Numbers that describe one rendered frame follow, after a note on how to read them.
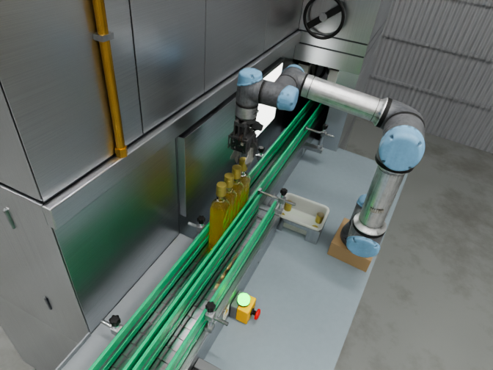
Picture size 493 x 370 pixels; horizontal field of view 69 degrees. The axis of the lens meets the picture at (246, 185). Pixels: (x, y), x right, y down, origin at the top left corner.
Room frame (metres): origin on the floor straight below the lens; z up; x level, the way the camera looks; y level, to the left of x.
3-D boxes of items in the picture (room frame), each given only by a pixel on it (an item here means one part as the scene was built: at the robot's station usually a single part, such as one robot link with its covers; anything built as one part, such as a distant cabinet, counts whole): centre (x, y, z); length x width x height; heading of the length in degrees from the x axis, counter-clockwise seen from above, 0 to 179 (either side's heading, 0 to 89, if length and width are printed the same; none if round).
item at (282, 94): (1.06, -0.07, 1.45); 0.11 x 0.11 x 0.08; 72
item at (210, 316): (0.56, 0.04, 0.94); 0.07 x 0.04 x 0.13; 69
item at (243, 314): (0.71, -0.04, 0.79); 0.07 x 0.07 x 0.07; 69
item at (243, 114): (1.07, 0.03, 1.37); 0.08 x 0.08 x 0.05
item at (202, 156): (1.36, 0.06, 1.15); 0.90 x 0.03 x 0.34; 159
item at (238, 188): (1.04, 0.04, 0.99); 0.06 x 0.06 x 0.21; 69
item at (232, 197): (0.99, 0.06, 0.99); 0.06 x 0.06 x 0.21; 69
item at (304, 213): (1.21, -0.27, 0.80); 0.22 x 0.17 x 0.09; 69
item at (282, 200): (1.14, -0.13, 0.95); 0.17 x 0.03 x 0.12; 69
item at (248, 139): (1.07, 0.03, 1.29); 0.09 x 0.08 x 0.12; 158
